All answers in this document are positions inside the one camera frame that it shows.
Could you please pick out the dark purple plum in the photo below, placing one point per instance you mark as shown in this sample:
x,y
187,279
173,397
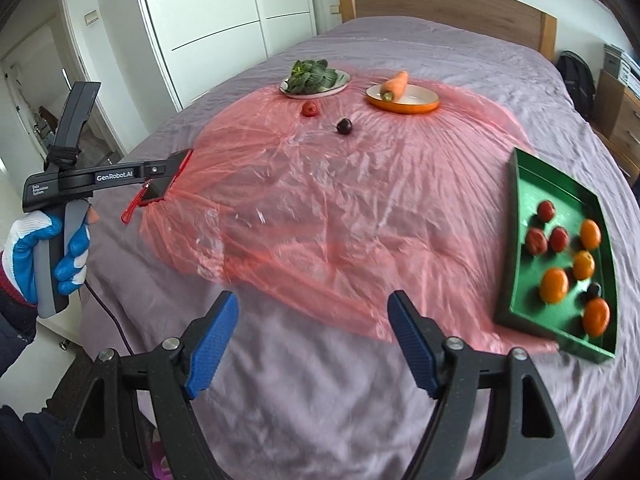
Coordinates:
x,y
344,126
593,290

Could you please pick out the wooden headboard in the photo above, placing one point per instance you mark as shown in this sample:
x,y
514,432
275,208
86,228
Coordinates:
x,y
440,5

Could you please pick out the grey printer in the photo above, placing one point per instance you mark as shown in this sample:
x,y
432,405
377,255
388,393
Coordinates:
x,y
620,62

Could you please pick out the orange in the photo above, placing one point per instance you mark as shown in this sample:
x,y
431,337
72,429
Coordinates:
x,y
590,234
596,316
583,265
554,285

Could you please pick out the wooden dresser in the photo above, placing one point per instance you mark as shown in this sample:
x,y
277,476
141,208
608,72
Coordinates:
x,y
620,120

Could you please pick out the green bok choy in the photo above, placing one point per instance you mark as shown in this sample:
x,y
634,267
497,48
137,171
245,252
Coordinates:
x,y
312,77

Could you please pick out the person's left hand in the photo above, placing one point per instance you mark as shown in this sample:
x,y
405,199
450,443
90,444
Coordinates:
x,y
22,250

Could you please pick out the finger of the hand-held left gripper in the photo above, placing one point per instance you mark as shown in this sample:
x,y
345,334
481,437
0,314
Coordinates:
x,y
152,172

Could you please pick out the green rectangular tray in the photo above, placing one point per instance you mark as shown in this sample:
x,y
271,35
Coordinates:
x,y
565,195

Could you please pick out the black backpack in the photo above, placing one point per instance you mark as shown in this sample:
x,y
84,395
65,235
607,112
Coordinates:
x,y
575,85

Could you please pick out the orange oval dish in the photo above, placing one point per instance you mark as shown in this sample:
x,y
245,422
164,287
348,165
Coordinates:
x,y
420,107

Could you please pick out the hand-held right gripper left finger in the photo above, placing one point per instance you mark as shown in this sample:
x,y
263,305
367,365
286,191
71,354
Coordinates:
x,y
212,345

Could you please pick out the phone in red case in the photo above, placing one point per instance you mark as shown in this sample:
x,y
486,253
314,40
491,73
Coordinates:
x,y
167,192

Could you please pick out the white wardrobe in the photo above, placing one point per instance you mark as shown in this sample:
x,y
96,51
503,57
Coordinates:
x,y
215,20

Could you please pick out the carrot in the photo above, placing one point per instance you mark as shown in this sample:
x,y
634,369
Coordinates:
x,y
395,85

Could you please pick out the light switch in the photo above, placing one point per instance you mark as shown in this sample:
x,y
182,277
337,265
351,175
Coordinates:
x,y
91,16

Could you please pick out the pink plastic sheet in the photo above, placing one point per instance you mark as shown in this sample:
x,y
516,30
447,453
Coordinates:
x,y
325,200

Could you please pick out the person's dark clothing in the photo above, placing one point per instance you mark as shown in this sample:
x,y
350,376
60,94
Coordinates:
x,y
25,445

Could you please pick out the white round plate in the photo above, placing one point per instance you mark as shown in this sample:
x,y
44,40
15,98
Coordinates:
x,y
339,85

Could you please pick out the small red apple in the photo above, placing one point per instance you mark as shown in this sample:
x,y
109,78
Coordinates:
x,y
559,238
310,108
536,241
546,210

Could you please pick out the person's left forearm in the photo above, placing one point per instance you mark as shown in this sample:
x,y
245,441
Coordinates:
x,y
15,330

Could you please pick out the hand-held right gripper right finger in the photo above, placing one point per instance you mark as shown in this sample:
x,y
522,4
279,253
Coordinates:
x,y
412,345

